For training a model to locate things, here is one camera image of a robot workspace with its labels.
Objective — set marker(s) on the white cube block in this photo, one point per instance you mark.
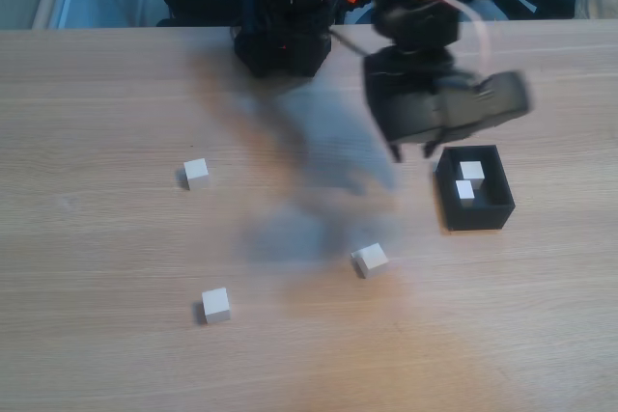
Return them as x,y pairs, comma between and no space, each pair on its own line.
216,305
463,189
195,173
471,170
373,260

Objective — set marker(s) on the black open box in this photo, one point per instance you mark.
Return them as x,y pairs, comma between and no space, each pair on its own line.
478,219

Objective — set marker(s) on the black oval camera box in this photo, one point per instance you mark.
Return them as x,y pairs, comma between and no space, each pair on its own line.
487,103

